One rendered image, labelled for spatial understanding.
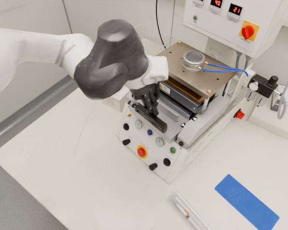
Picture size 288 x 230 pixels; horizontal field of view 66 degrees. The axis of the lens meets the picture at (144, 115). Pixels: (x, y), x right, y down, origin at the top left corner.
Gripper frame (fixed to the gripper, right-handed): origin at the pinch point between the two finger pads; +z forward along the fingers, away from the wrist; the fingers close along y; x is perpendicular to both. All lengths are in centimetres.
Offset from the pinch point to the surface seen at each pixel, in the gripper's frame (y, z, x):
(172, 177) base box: 13.3, 20.3, 16.6
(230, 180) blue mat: -1.8, 30.1, 33.6
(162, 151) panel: 8.3, 15.1, 8.1
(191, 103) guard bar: -10.2, 1.6, 9.0
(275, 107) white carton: -45, 39, 29
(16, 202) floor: 98, 73, -66
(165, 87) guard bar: -10.0, 2.4, -3.1
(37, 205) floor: 89, 77, -54
